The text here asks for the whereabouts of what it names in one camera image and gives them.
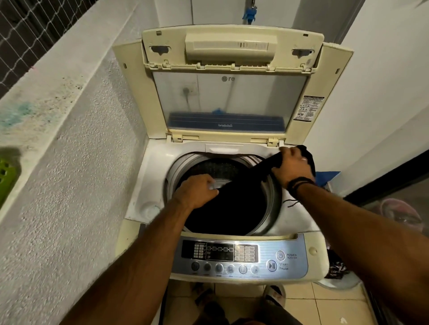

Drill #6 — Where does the person's right forearm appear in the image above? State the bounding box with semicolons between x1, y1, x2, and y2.
294;182;429;325

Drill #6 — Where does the pink plastic bucket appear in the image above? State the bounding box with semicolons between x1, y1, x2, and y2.
380;198;425;232

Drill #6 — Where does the green plastic basket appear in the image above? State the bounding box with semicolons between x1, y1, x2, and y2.
0;158;18;207

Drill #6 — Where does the white window safety net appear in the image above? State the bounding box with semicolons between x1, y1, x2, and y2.
0;0;98;100

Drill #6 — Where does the person's left forearm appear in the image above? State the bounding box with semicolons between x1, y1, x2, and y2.
60;200;195;325

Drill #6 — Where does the person's sandal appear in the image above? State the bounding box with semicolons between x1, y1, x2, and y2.
263;284;286;308
194;283;215;307

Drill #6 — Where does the white and blue washing machine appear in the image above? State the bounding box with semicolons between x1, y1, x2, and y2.
112;24;354;285

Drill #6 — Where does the washing machine glass lid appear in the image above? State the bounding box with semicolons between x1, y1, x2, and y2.
112;24;354;148

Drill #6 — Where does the white round laundry hamper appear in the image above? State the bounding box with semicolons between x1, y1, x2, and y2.
315;247;362;291

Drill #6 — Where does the black wrist band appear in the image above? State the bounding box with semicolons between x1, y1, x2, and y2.
282;176;316;209

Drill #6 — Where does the person's right hand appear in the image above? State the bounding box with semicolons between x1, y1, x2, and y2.
270;146;311;190

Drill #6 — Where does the person's right sandal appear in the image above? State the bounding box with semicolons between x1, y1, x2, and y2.
263;284;286;308

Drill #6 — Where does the blue water tap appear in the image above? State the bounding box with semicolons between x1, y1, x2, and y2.
242;5;258;25

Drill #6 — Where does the black white warning sticker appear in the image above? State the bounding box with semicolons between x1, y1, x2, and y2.
294;95;325;123

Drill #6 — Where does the person's left hand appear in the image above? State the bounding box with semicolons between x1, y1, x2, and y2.
172;174;220;212

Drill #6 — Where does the person's left sandal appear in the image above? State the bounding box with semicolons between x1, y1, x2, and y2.
194;283;215;307

